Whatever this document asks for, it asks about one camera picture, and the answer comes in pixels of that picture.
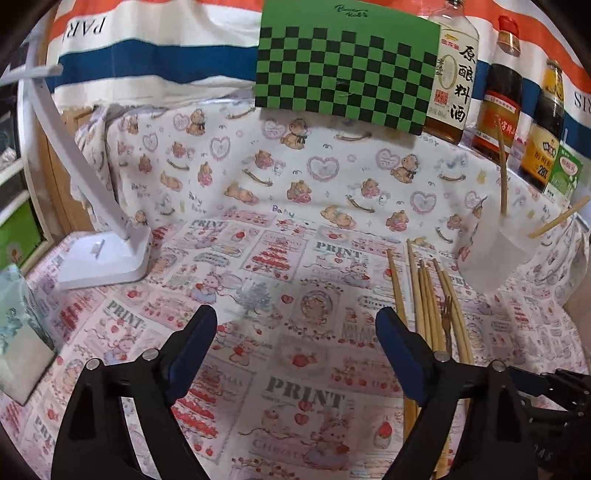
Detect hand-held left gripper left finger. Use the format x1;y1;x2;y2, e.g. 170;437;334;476
51;305;218;480

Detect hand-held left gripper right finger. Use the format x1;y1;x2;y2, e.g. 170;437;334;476
375;308;539;480

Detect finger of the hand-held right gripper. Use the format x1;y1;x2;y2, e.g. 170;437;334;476
508;367;591;416

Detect pile of bamboo chopsticks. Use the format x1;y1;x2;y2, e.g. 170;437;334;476
387;237;476;480

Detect translucent plastic cup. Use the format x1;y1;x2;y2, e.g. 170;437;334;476
457;203;541;294

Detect single bamboo chopstick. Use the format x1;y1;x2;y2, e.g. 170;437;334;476
527;196;591;239
495;113;509;215

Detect pink print tablecloth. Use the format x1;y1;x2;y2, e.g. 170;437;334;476
0;217;591;480

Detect white desk lamp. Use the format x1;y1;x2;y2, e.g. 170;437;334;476
0;28;153;291

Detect tissue pack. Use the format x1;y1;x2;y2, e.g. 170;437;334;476
0;265;58;407

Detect bear print cloth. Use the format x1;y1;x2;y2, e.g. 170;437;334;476
74;99;591;305

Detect green storage drawers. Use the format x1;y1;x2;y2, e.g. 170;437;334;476
0;92;47;273

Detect green milk carton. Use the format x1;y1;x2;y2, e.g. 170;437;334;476
544;143;585;201

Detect wooden furniture panel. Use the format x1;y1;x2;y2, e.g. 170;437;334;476
28;106;107;250

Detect dark oyster sauce bottle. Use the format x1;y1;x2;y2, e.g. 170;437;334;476
517;58;566;192

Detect clear cooking wine bottle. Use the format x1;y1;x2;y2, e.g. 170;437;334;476
422;0;481;146

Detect red cap sesame oil bottle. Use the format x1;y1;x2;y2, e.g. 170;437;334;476
471;16;525;162

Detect green checkered box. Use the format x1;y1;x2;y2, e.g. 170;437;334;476
254;0;441;137

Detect striped cloth backdrop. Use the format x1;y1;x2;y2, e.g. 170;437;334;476
46;0;591;153

